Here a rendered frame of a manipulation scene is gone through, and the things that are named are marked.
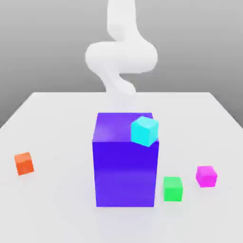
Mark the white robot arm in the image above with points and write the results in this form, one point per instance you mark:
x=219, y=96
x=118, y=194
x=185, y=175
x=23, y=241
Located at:
x=121, y=57

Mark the small cyan cube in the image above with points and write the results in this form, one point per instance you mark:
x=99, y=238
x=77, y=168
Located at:
x=144, y=132

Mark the small green cube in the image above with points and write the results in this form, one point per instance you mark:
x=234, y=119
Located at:
x=172, y=189

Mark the small magenta cube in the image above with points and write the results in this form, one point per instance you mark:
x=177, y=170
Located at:
x=206, y=177

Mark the small orange cube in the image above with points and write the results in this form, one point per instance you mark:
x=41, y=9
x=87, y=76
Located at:
x=24, y=164

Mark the large purple box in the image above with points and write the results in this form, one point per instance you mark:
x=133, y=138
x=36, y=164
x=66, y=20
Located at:
x=124, y=170

